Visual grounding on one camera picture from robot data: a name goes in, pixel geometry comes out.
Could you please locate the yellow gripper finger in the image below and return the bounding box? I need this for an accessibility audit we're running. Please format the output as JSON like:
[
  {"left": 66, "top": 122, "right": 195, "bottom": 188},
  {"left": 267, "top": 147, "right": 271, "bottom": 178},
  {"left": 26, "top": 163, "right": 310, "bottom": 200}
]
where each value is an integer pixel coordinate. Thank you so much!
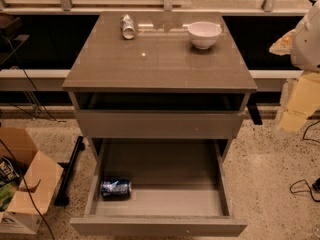
[
  {"left": 279, "top": 72, "right": 320, "bottom": 133},
  {"left": 269, "top": 29, "right": 295, "bottom": 56}
]

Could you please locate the blue pepsi can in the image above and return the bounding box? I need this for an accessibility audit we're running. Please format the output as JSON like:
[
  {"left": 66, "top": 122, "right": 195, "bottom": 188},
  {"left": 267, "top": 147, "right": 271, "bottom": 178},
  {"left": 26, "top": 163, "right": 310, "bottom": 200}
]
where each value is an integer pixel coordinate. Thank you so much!
[{"left": 100, "top": 179, "right": 132, "bottom": 199}]

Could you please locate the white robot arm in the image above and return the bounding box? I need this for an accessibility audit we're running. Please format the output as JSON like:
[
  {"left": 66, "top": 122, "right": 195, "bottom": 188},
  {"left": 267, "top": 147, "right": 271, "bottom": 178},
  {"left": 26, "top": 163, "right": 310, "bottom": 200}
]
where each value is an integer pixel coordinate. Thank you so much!
[{"left": 269, "top": 1, "right": 320, "bottom": 133}]

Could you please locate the grey drawer cabinet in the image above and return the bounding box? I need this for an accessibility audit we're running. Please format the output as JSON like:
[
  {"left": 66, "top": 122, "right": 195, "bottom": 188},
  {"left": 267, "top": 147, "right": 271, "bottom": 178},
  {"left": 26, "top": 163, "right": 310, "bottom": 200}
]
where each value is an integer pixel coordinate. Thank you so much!
[{"left": 62, "top": 11, "right": 258, "bottom": 142}]

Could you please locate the open grey middle drawer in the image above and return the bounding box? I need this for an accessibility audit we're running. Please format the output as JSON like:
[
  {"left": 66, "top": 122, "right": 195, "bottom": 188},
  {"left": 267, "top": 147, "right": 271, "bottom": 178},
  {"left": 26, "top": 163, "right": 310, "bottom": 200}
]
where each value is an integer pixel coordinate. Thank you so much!
[{"left": 70, "top": 139, "right": 247, "bottom": 237}]

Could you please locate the silver soda can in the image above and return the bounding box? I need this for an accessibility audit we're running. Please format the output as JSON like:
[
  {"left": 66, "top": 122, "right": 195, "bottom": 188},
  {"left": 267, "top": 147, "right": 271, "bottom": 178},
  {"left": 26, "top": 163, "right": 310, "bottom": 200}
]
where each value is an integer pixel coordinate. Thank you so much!
[{"left": 120, "top": 14, "right": 136, "bottom": 40}]

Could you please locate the closed grey top drawer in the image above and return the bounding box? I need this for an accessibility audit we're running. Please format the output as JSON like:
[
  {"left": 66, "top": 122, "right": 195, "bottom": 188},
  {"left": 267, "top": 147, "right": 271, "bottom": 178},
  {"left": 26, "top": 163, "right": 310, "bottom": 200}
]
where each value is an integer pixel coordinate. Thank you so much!
[{"left": 75, "top": 110, "right": 243, "bottom": 139}]

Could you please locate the white ceramic bowl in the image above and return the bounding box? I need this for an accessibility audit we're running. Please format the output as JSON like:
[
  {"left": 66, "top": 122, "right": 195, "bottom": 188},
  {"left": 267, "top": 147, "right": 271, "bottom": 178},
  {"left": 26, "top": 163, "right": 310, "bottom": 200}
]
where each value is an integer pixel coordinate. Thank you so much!
[{"left": 187, "top": 21, "right": 222, "bottom": 49}]

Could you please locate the black bar on floor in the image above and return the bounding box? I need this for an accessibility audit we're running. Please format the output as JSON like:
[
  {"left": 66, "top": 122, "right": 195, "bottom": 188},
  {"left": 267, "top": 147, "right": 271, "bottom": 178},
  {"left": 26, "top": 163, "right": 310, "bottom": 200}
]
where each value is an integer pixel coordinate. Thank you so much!
[{"left": 54, "top": 136, "right": 85, "bottom": 206}]

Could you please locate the brown cardboard box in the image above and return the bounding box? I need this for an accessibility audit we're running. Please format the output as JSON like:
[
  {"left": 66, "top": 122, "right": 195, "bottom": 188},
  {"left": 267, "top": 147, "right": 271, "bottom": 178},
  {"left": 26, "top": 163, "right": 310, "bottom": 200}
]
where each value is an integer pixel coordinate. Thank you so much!
[{"left": 0, "top": 128, "right": 63, "bottom": 234}]

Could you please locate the dark snack bag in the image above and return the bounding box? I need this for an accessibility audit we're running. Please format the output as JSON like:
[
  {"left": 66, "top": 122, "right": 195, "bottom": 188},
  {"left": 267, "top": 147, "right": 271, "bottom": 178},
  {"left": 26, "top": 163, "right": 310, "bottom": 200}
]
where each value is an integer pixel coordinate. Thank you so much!
[{"left": 0, "top": 157, "right": 20, "bottom": 186}]

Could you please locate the green snack bag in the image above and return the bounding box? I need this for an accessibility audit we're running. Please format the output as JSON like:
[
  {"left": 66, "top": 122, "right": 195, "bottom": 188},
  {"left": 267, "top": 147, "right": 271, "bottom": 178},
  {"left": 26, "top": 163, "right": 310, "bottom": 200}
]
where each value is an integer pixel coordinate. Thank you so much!
[{"left": 0, "top": 182, "right": 18, "bottom": 212}]

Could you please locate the black cable right floor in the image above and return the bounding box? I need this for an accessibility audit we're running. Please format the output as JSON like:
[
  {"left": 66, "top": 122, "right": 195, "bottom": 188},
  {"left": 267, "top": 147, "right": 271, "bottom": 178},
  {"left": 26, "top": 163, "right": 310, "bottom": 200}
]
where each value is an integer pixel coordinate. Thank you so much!
[{"left": 289, "top": 178, "right": 320, "bottom": 203}]

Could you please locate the black cable left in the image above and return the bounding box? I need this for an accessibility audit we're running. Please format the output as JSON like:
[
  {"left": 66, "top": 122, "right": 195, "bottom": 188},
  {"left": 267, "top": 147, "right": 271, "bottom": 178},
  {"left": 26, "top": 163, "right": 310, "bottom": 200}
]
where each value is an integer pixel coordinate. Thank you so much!
[{"left": 0, "top": 33, "right": 59, "bottom": 240}]

